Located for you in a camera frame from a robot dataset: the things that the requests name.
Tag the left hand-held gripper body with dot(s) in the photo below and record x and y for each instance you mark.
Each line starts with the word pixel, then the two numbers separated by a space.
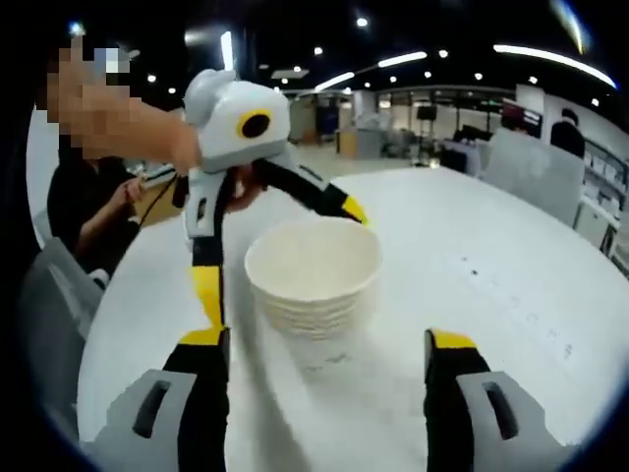
pixel 221 133

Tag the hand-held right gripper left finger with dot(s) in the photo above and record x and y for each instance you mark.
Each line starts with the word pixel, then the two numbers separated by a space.
pixel 201 418

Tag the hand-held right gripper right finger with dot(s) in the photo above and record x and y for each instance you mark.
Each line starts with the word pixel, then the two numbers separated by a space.
pixel 442 423

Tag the person's left hand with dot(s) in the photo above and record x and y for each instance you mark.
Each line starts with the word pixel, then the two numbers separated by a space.
pixel 241 189

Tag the brown cardboard box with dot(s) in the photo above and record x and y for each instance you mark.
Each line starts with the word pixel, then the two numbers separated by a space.
pixel 347 145

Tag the long ceiling light strip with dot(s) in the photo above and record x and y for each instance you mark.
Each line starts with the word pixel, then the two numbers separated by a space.
pixel 540 56
pixel 334 81
pixel 403 59

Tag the white table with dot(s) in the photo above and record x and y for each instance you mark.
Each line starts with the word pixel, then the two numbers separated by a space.
pixel 467 305

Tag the black screen on stand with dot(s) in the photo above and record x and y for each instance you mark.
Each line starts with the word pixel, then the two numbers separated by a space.
pixel 426 113

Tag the round ceiling spotlights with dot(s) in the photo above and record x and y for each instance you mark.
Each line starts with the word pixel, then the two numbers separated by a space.
pixel 362 22

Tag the grey office chair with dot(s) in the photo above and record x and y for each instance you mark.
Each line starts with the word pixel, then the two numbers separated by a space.
pixel 531 177

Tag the white shelving unit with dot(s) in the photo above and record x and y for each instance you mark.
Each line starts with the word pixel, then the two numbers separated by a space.
pixel 607 172

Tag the dark red wall screen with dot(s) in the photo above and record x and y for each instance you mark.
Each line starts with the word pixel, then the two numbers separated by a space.
pixel 528 118

